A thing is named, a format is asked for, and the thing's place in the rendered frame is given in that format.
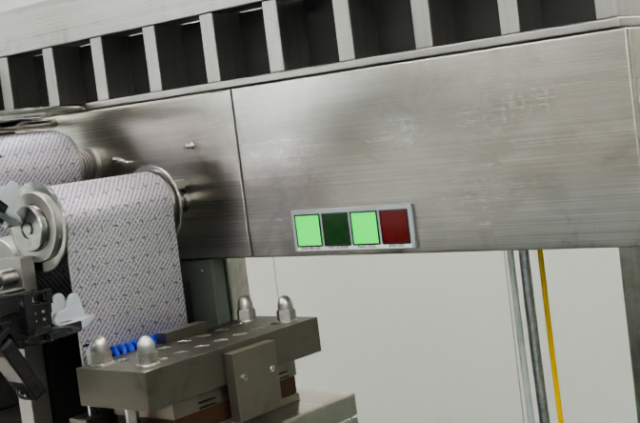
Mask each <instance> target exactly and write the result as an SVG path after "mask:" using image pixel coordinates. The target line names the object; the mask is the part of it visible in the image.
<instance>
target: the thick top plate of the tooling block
mask: <svg viewBox="0 0 640 423"><path fill-rule="evenodd" d="M256 317H257V320H255V321H251V322H244V323H238V322H237V320H234V321H231V322H228V323H225V324H222V325H218V326H215V327H212V328H208V331H207V332H203V333H200V334H197V335H194V336H191V337H187V338H184V339H181V340H177V341H174V342H171V343H169V344H161V343H158V344H155V345H154V346H155V349H156V350H157V352H158V360H159V361H160V364H159V365H157V366H153V367H148V368H136V364H137V358H136V353H137V350H136V351H132V352H127V353H123V354H120V355H117V356H114V357H113V358H112V360H114V363H113V364H111V365H108V366H103V367H92V366H91V365H85V366H82V367H79V368H76V373H77V381H78V388H79V394H80V402H81V406H89V407H99V408H109V409H119V410H129V411H139V412H152V411H155V410H157V409H160V408H163V407H166V406H168V405H170V404H173V403H176V402H179V401H182V400H184V399H187V398H190V397H193V396H196V395H198V394H200V393H205V392H208V391H211V390H213V389H216V388H219V387H222V386H225V385H227V384H228V382H227V375H226V367H225V360H224V353H228V352H231V351H234V350H237V349H240V348H243V347H246V346H248V345H251V344H254V343H257V342H260V341H263V340H274V343H275V350H276V358H277V366H281V365H283V364H286V363H289V362H291V361H294V360H296V359H299V358H302V357H305V356H308V355H310V354H313V353H318V352H321V344H320V336H319V329H318V321H317V317H312V316H296V318H297V319H298V320H297V321H294V322H290V323H281V324H280V323H276V321H277V316H256Z"/></svg>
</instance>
